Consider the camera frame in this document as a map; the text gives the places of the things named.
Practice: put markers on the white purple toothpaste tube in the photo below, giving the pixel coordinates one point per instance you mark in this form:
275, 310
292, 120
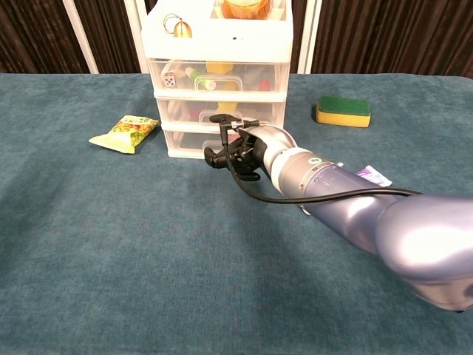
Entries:
373, 177

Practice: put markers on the yellow sponge with green pad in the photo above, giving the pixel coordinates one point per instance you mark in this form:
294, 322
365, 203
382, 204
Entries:
343, 111

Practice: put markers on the yellow green snack bag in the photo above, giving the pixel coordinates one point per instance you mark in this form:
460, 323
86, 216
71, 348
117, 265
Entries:
127, 133

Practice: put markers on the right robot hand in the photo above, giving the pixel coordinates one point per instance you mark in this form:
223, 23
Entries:
269, 138

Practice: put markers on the clear drawer holding die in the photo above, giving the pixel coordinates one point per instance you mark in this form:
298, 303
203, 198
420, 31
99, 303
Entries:
255, 74

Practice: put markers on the white frame post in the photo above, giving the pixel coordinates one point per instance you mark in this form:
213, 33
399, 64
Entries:
308, 37
80, 37
137, 37

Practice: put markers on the small red toy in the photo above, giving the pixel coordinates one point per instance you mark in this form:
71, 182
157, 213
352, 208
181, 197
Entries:
264, 86

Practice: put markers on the teal table cloth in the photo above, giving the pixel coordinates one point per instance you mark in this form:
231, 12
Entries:
148, 259

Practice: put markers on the red flat piece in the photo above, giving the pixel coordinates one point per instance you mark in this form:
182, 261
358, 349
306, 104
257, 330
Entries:
195, 114

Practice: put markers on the yellow duck toy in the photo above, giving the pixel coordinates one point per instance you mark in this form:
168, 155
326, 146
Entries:
226, 108

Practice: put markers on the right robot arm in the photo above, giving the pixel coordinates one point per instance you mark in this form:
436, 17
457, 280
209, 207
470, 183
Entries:
406, 229

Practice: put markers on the green white tube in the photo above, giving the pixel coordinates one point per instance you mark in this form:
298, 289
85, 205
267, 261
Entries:
196, 75

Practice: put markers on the white plastic drawer unit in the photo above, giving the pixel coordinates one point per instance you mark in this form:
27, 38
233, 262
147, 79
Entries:
221, 44

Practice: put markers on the clear drawer holding duck toy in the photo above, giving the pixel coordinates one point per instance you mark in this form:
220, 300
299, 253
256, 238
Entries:
173, 111

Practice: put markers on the white die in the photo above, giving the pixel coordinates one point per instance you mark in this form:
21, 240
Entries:
169, 80

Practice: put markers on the orange round jar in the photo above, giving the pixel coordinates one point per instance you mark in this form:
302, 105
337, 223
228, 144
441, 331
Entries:
245, 9

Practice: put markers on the yellow block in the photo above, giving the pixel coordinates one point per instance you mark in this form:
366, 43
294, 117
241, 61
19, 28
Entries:
220, 68

